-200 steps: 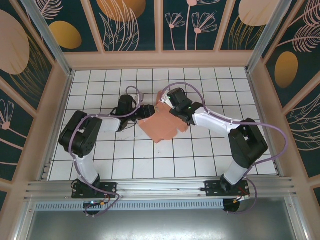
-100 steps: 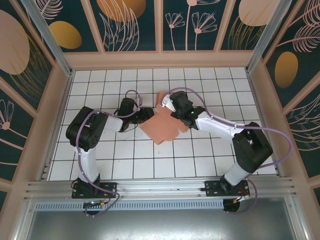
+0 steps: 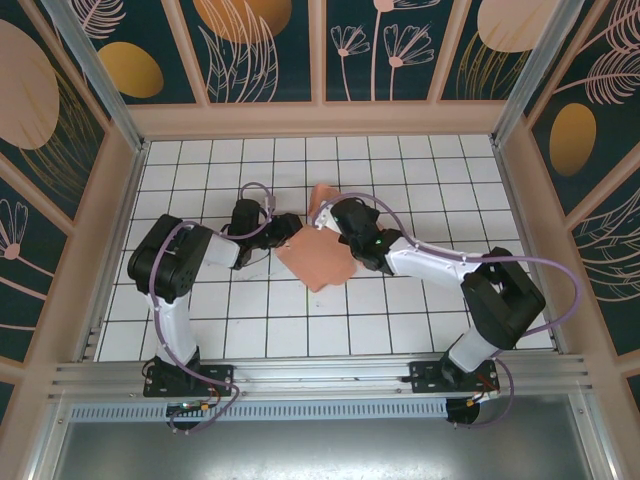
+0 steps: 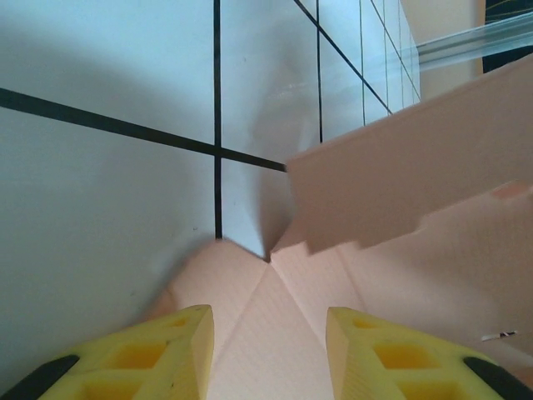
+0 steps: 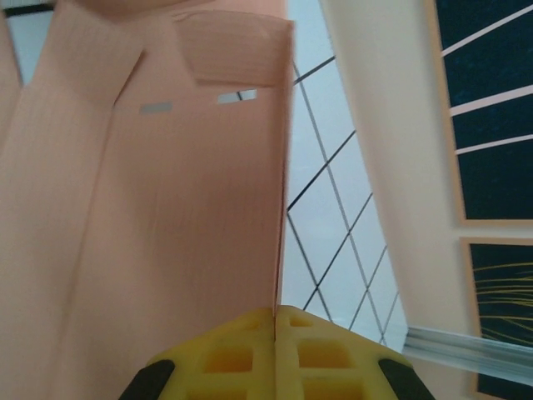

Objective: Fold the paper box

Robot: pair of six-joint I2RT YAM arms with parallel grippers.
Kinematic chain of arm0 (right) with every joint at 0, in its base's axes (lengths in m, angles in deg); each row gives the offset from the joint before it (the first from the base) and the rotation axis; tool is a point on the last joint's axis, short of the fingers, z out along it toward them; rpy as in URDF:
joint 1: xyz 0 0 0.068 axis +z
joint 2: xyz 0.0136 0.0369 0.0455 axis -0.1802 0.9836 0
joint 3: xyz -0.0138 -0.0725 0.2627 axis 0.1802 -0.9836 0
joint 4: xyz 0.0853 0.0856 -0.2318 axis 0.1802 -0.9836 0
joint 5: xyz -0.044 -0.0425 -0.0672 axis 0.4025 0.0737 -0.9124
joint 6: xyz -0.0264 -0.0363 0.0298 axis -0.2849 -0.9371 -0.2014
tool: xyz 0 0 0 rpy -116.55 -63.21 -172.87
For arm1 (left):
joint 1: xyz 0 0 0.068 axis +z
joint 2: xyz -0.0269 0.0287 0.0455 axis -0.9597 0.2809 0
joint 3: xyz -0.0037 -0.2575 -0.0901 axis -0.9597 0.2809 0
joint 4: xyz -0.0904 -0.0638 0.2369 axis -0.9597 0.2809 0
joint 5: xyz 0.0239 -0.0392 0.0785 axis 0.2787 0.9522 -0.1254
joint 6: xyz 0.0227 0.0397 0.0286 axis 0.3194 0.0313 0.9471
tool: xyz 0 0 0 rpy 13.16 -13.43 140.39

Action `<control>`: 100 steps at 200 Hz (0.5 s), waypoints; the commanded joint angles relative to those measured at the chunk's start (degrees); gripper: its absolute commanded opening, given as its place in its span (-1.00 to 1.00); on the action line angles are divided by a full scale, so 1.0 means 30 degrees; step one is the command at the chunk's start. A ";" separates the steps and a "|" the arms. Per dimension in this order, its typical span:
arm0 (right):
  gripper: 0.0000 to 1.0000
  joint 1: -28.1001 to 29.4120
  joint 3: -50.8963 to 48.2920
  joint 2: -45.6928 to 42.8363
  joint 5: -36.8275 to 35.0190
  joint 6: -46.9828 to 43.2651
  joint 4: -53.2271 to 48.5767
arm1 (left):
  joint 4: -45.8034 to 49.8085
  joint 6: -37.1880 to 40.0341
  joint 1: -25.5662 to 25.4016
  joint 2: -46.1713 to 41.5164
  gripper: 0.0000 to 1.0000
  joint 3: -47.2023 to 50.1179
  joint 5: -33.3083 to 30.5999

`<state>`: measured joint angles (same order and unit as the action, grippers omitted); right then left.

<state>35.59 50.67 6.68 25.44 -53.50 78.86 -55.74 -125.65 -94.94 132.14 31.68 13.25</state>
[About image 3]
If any pink paper box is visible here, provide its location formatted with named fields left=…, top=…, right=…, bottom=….
left=273, top=183, right=359, bottom=295

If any small green circuit board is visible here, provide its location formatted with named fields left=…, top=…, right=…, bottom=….
left=167, top=399, right=211, bottom=416

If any grey metal sheet panel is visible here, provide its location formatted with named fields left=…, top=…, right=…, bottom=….
left=27, top=394, right=619, bottom=480

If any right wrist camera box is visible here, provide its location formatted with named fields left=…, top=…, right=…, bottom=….
left=308, top=199, right=344, bottom=234

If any aluminium front rail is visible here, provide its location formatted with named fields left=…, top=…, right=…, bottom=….
left=47, top=355, right=596, bottom=401

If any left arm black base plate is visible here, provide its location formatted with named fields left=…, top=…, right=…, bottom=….
left=142, top=363, right=236, bottom=399

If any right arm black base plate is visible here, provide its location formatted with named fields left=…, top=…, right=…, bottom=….
left=407, top=360, right=501, bottom=396

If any grey slotted cable duct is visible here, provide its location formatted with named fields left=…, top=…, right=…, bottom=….
left=68, top=399, right=450, bottom=422

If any aluminium corner post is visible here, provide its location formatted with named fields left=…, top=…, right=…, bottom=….
left=488, top=0, right=587, bottom=147
left=39, top=0, right=151, bottom=154

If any aluminium side rail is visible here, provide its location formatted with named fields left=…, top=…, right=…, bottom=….
left=75, top=324, right=106, bottom=362
left=548, top=322, right=569, bottom=354

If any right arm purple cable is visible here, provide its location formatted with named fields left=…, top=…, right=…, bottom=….
left=312, top=192, right=584, bottom=431

